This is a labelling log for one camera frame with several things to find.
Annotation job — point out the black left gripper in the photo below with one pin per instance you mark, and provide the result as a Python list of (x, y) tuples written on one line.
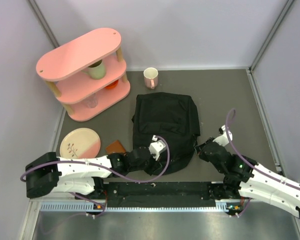
[(155, 165)]

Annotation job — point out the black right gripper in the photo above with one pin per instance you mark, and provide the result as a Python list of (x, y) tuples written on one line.
[(199, 149)]

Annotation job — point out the brown leather wallet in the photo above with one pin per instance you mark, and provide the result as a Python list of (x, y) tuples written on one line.
[(115, 147)]

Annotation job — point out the black student backpack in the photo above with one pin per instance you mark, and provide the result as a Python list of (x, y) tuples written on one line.
[(173, 117)]

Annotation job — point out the pink mug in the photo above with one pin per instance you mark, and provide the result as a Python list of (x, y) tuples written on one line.
[(151, 75)]

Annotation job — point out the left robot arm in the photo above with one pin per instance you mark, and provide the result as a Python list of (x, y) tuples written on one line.
[(52, 174)]

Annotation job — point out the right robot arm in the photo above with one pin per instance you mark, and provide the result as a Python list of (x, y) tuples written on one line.
[(246, 178)]

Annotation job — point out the pink cream plate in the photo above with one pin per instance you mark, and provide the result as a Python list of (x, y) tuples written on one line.
[(81, 143)]

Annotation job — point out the clear glass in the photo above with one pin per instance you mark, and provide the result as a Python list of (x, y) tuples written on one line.
[(91, 102)]

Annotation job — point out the orange bowl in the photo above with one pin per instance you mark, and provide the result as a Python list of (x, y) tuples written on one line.
[(112, 85)]

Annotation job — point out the green mug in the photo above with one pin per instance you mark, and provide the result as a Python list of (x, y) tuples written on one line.
[(95, 71)]

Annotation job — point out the pink three-tier shelf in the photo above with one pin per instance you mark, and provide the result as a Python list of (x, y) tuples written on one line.
[(61, 69)]

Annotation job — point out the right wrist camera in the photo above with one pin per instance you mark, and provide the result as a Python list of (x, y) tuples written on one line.
[(222, 139)]

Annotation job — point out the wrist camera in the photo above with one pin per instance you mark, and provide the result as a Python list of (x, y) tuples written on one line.
[(222, 139), (156, 147)]

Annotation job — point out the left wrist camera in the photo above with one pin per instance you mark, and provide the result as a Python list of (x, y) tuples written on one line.
[(156, 147)]

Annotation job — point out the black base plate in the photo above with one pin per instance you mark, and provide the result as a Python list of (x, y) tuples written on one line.
[(203, 189)]

